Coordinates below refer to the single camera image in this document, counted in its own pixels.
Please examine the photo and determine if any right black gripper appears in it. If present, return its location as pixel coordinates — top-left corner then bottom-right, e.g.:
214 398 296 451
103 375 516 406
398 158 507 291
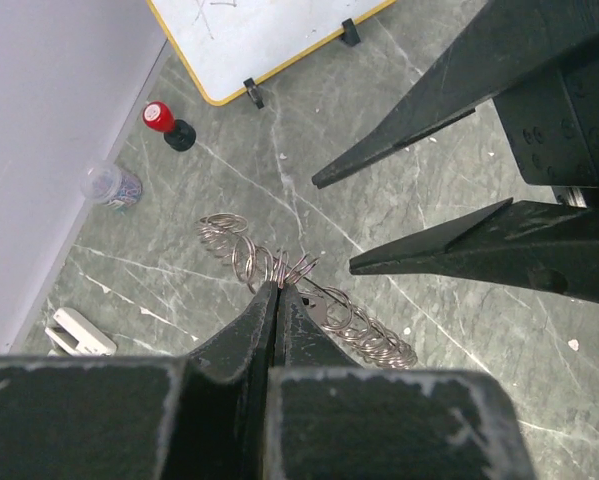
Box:
312 1 599 303

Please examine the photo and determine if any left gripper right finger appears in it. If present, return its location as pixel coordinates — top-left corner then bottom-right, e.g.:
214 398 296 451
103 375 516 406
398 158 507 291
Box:
266 287 534 479

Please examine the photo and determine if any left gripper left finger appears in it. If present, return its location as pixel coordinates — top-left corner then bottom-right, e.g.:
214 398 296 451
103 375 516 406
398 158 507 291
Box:
0 282 279 479

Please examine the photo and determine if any metal disc with keyrings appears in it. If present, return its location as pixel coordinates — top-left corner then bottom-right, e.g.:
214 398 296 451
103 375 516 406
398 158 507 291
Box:
197 213 418 370

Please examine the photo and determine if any white stapler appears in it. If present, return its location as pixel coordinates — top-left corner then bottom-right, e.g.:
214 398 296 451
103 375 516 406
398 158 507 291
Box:
44 308 117 356

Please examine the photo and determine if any small clear cup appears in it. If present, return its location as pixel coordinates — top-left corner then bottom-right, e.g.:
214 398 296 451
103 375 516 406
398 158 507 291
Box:
80 164 143 210

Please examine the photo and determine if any red black stamp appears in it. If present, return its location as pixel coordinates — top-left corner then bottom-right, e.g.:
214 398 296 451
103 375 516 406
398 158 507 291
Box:
142 101 197 152

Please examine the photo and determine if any small whiteboard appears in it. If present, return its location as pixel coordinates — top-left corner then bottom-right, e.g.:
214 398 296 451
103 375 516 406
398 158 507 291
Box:
148 0 392 107

